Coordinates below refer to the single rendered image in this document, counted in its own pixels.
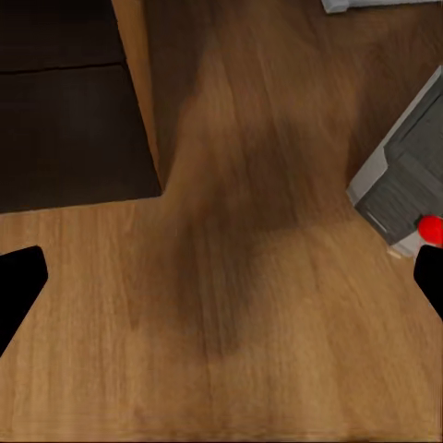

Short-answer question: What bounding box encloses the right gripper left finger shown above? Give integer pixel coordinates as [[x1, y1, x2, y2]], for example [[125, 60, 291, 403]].
[[0, 245, 48, 357]]

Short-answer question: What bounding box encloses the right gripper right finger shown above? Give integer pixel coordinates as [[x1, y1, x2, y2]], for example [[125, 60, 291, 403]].
[[413, 245, 443, 318]]

